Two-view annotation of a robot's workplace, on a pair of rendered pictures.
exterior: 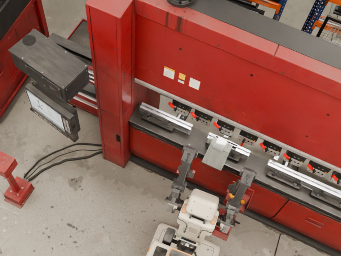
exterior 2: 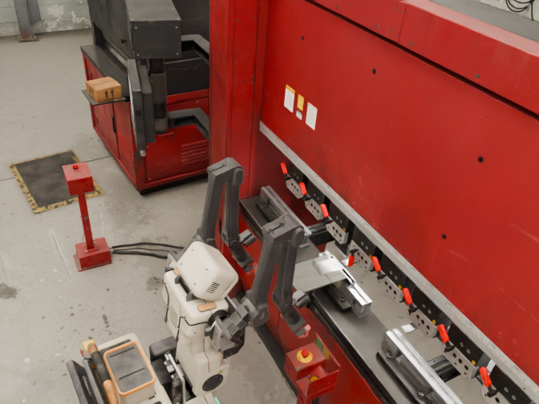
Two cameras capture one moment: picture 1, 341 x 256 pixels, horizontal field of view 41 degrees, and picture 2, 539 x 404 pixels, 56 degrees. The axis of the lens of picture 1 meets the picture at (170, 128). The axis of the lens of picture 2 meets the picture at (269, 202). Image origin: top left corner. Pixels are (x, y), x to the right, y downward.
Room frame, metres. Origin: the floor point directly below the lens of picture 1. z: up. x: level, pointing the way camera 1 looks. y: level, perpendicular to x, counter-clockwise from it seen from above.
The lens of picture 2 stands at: (0.26, -1.46, 2.70)
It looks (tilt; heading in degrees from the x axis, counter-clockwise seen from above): 36 degrees down; 42
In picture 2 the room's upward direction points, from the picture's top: 5 degrees clockwise
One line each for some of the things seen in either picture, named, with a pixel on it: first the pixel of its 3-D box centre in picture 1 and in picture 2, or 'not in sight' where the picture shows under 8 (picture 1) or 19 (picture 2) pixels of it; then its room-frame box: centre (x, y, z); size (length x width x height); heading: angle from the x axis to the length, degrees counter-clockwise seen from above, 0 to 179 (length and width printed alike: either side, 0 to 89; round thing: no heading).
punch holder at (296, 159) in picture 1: (295, 155); (430, 309); (1.73, -1.02, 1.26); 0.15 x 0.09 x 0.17; 73
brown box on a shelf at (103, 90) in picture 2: not in sight; (103, 88); (2.03, 1.98, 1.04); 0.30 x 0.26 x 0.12; 77
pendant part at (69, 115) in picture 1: (55, 110); (142, 103); (1.70, 0.89, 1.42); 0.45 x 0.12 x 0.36; 61
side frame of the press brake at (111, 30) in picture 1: (132, 70); (278, 142); (2.37, 0.41, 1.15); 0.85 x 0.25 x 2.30; 163
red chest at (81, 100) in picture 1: (95, 76); not in sight; (2.69, 0.86, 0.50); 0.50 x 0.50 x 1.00; 73
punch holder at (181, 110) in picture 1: (181, 104); (301, 178); (2.03, -0.06, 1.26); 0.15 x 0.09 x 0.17; 73
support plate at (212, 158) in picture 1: (216, 154); (313, 273); (1.77, -0.43, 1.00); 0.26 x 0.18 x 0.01; 163
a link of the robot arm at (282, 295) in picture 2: (242, 183); (286, 267); (1.36, -0.58, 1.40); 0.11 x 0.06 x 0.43; 77
